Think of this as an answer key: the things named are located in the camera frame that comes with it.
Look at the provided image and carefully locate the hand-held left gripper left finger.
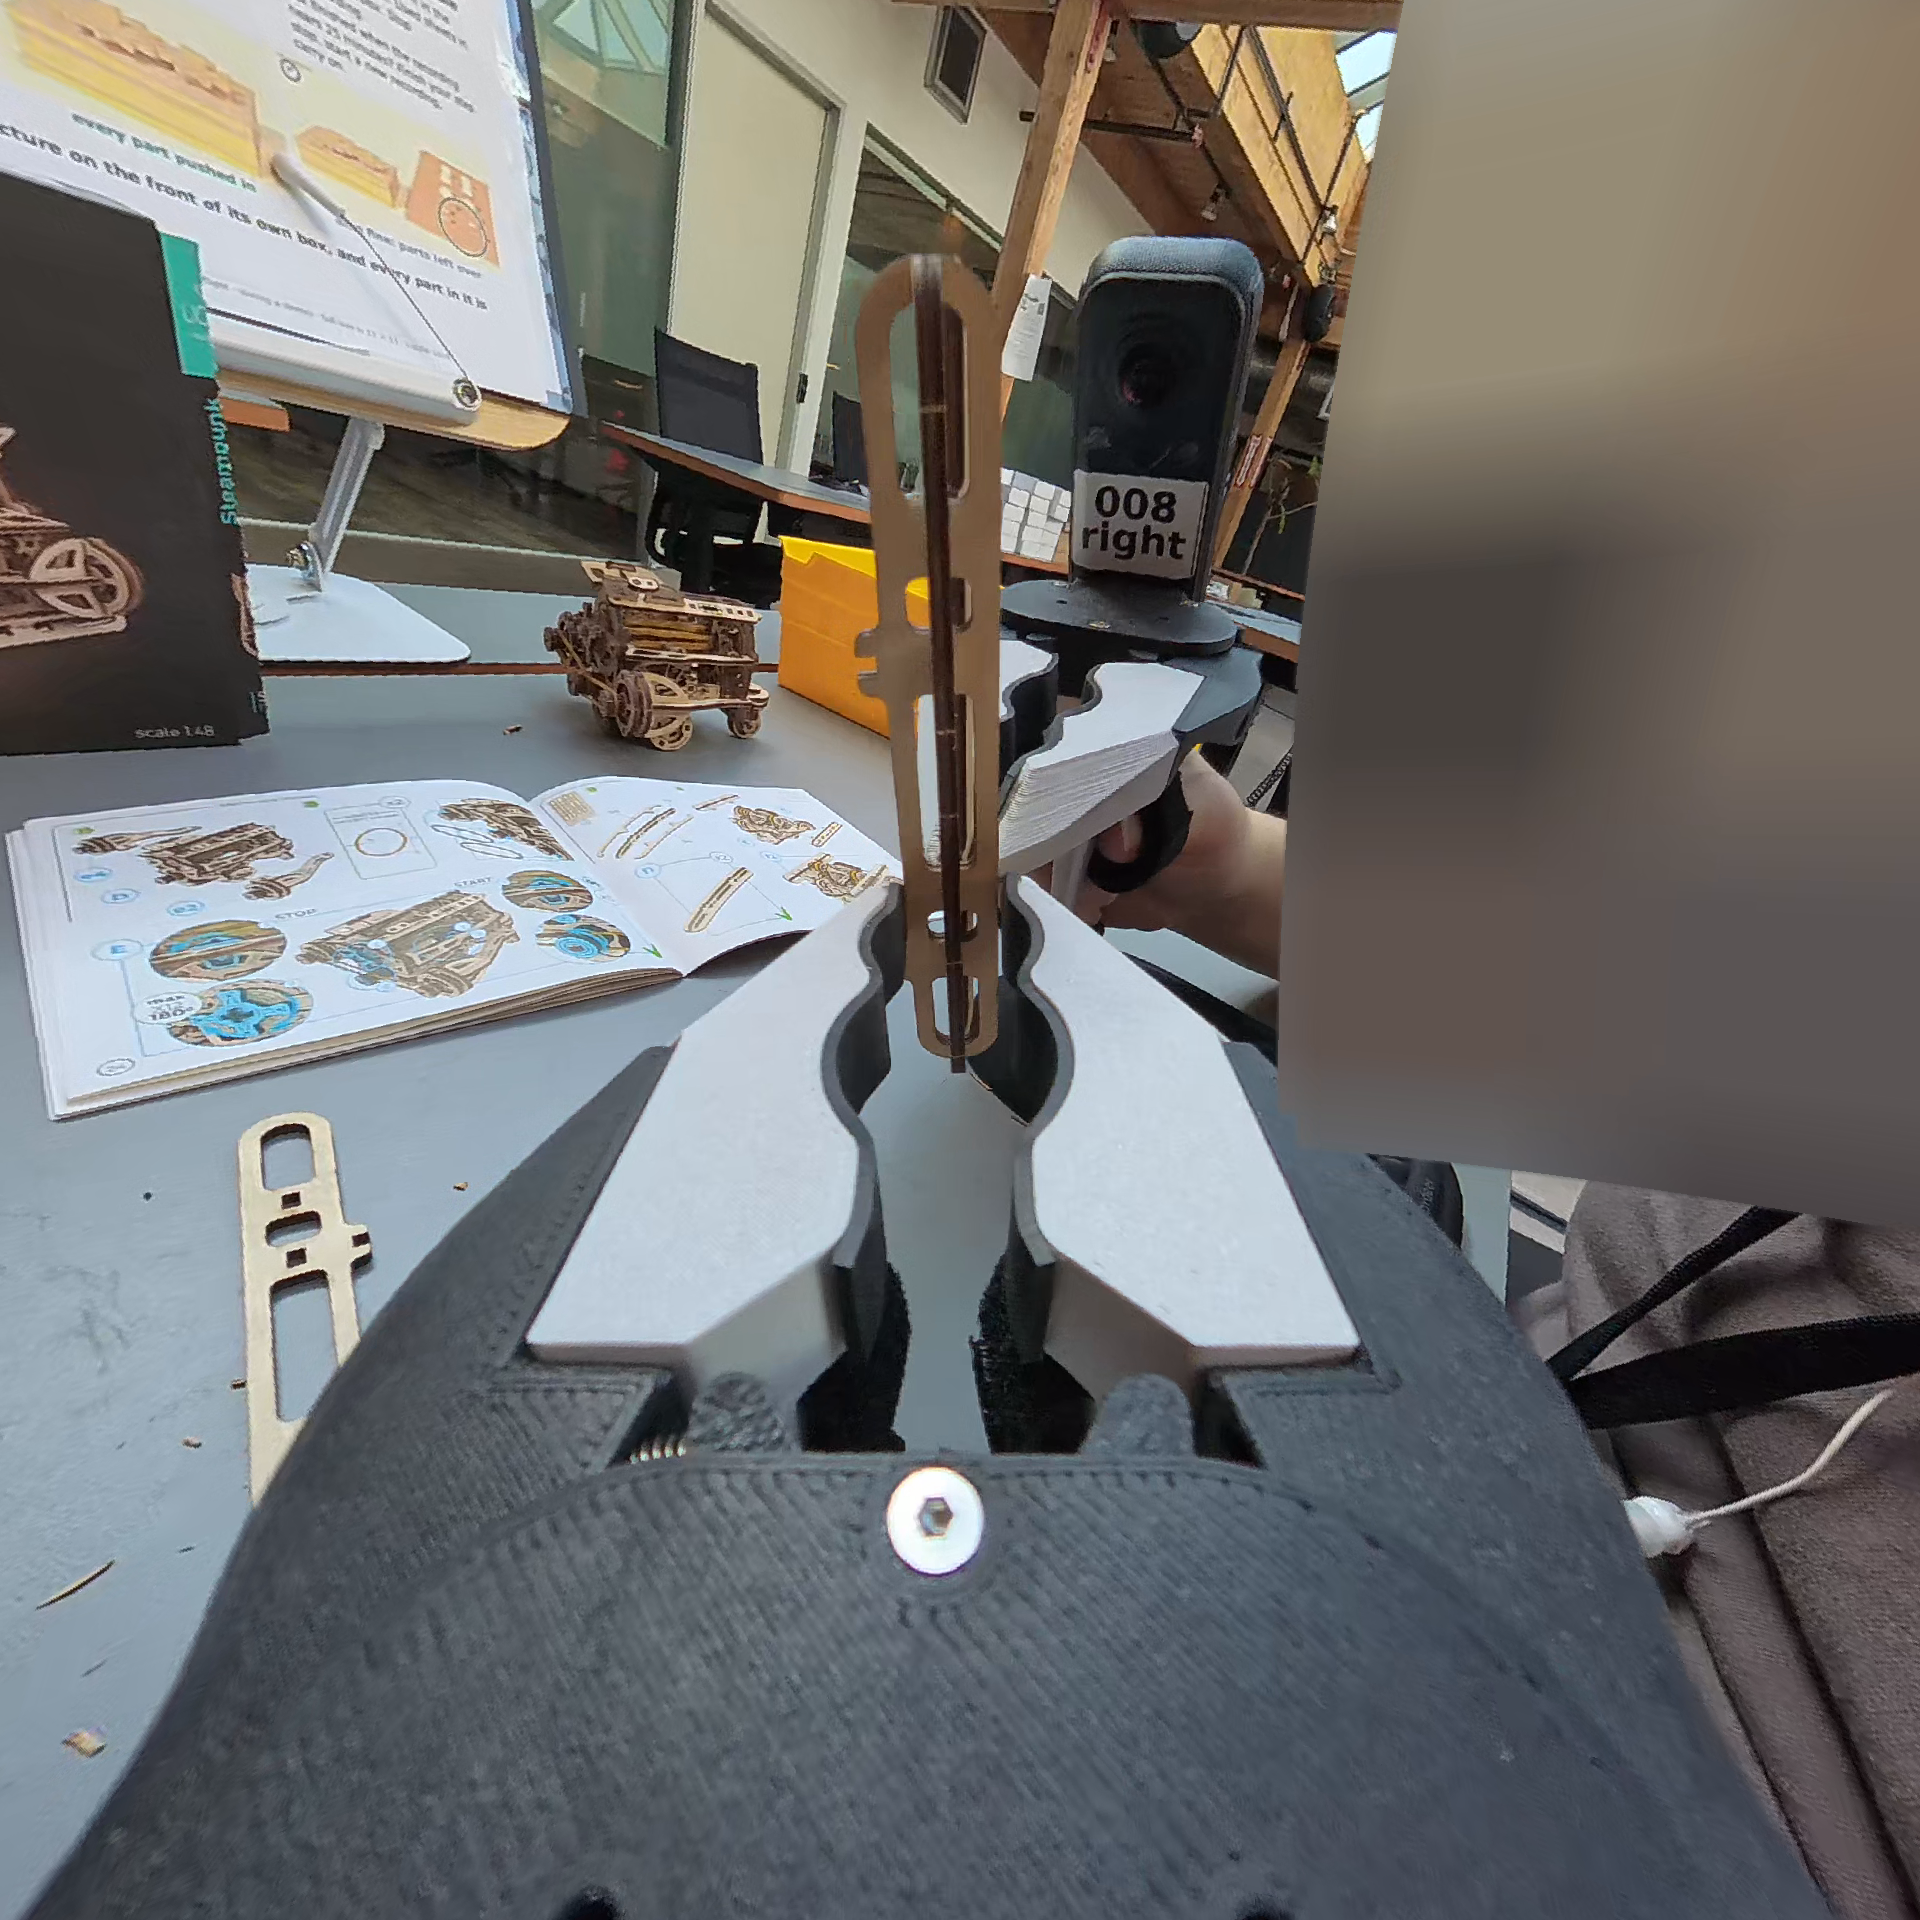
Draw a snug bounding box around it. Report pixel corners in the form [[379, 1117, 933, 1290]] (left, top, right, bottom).
[[523, 882, 910, 1454]]

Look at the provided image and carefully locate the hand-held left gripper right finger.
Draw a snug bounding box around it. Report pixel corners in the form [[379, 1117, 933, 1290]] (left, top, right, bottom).
[[1001, 874, 1364, 1410]]

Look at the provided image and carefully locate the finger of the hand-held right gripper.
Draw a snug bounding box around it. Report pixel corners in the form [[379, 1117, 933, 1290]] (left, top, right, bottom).
[[993, 664, 1211, 877], [990, 637, 1062, 787]]

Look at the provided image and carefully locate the wooden slotted bar assembly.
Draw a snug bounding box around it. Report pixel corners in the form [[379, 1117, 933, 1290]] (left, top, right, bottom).
[[854, 253, 1003, 1076]]

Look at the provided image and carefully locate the assembled wooden model vehicle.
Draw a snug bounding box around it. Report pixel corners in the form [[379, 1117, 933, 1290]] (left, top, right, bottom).
[[541, 559, 775, 754]]

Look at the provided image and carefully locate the black model kit box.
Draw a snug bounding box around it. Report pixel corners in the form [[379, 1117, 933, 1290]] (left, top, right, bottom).
[[0, 172, 273, 758]]

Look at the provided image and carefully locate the person's right hand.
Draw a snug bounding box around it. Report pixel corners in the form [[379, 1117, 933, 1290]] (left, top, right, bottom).
[[1082, 762, 1289, 982]]

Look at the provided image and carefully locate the stack of small white boxes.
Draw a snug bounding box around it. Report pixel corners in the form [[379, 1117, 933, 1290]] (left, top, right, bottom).
[[995, 469, 1080, 564]]

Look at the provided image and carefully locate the yellow plastic bin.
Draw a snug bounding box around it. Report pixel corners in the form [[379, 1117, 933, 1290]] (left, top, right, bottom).
[[773, 535, 921, 743]]

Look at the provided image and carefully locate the black quilted rest pad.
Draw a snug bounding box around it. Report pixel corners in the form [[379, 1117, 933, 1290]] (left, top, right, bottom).
[[1367, 1153, 1467, 1250]]

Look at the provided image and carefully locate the wooden top office desk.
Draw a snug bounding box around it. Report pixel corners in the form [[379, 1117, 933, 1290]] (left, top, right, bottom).
[[599, 420, 1082, 589]]

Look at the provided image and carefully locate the illustrated instruction booklet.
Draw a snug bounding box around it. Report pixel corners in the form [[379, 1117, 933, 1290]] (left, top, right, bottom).
[[5, 775, 907, 1125]]

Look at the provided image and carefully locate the flat slotted wooden part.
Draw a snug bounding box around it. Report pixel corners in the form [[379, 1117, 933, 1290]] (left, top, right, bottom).
[[235, 1110, 374, 1508]]

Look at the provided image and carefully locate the metal and wood document stand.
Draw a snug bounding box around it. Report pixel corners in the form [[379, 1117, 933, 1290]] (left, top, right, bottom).
[[193, 0, 582, 667]]

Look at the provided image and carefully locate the person's grey top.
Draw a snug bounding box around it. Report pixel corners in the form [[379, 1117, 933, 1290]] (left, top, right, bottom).
[[1512, 1176, 1920, 1920]]

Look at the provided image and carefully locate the wooden support post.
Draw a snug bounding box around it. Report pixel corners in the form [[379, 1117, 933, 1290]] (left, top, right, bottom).
[[990, 0, 1114, 373]]

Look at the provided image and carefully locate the small wall vent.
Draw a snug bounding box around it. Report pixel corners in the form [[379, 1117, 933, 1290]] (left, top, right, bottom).
[[924, 5, 986, 124]]

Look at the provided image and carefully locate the white earphone with cable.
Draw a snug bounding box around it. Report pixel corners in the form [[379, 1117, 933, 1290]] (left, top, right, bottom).
[[1623, 1387, 1902, 1564]]

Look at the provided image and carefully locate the black strap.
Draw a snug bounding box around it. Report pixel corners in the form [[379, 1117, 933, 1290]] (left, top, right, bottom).
[[1543, 1206, 1920, 1433]]

